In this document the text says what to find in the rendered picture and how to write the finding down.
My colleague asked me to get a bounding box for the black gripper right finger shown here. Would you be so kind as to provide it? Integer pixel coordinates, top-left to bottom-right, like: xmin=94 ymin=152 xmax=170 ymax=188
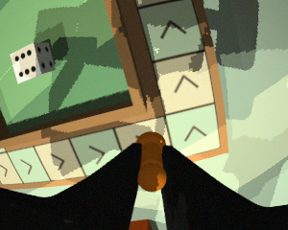
xmin=160 ymin=145 xmax=288 ymax=230

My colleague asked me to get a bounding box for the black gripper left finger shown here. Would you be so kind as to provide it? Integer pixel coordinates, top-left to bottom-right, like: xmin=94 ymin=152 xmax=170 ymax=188
xmin=0 ymin=142 xmax=143 ymax=230

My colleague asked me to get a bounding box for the orange-brown game pawn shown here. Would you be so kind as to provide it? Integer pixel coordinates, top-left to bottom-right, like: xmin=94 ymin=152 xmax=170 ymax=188
xmin=136 ymin=131 xmax=167 ymax=192

